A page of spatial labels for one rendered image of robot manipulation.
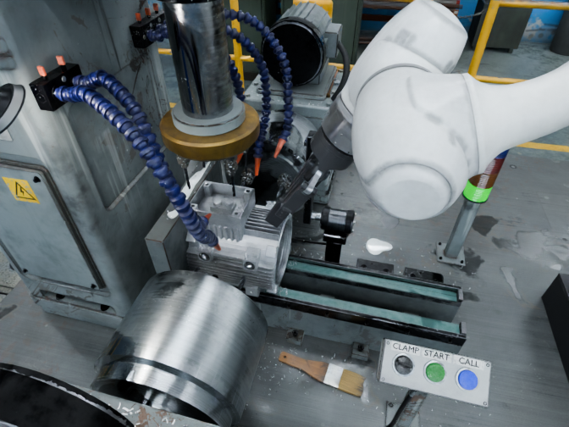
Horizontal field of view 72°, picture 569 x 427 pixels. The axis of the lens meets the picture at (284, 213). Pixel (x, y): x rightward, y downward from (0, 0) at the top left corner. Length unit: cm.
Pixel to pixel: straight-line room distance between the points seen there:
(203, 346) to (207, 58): 43
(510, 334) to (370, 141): 87
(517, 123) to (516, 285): 90
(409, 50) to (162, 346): 51
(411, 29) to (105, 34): 51
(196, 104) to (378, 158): 40
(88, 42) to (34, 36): 11
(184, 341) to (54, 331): 61
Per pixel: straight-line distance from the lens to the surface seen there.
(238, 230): 82
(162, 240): 78
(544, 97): 44
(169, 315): 64
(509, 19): 545
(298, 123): 109
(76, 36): 74
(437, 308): 104
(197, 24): 64
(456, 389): 74
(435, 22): 51
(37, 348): 117
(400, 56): 49
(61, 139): 72
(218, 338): 64
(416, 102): 39
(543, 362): 117
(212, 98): 68
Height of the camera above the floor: 168
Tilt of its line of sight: 42 degrees down
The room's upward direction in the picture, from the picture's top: straight up
